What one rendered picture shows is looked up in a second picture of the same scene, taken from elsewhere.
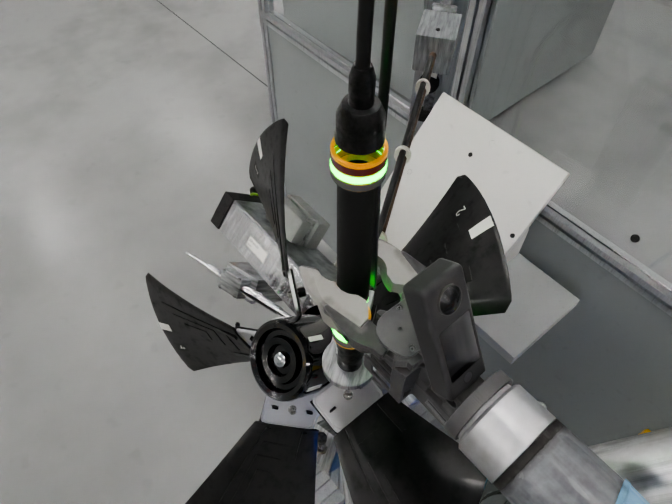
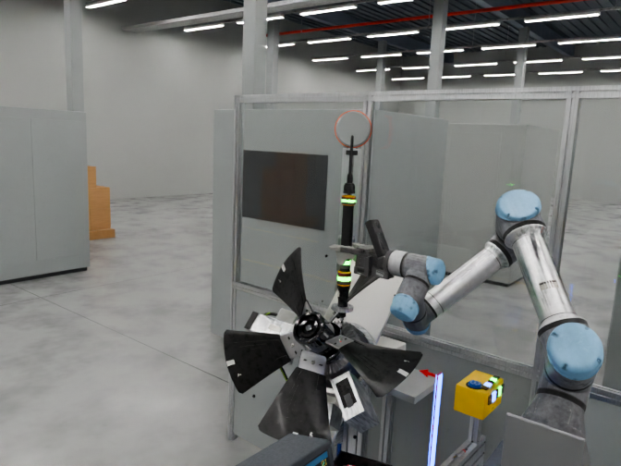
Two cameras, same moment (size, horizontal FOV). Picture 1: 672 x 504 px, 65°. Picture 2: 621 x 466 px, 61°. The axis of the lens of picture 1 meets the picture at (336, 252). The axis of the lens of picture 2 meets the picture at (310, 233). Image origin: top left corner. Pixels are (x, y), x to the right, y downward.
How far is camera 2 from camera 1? 1.35 m
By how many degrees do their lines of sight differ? 44
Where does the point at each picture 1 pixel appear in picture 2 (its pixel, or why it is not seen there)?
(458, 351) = (382, 240)
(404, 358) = (368, 251)
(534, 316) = (420, 384)
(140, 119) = (103, 393)
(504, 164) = not seen: hidden behind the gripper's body
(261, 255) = (277, 329)
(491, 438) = (395, 255)
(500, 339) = (405, 391)
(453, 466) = (391, 352)
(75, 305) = not seen: outside the picture
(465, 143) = not seen: hidden behind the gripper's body
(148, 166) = (113, 421)
